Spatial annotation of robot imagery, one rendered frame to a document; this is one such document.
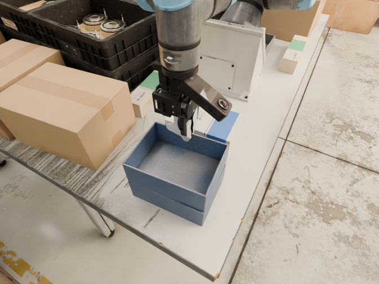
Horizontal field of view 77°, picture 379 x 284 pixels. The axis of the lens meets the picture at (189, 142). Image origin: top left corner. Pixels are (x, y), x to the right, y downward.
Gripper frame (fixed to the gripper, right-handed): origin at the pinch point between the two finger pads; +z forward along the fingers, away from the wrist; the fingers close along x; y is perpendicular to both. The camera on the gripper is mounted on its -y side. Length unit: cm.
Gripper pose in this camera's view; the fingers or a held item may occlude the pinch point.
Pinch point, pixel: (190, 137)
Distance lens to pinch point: 59.8
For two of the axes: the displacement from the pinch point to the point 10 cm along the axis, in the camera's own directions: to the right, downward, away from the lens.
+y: -9.1, -3.0, 2.7
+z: 0.0, 6.6, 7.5
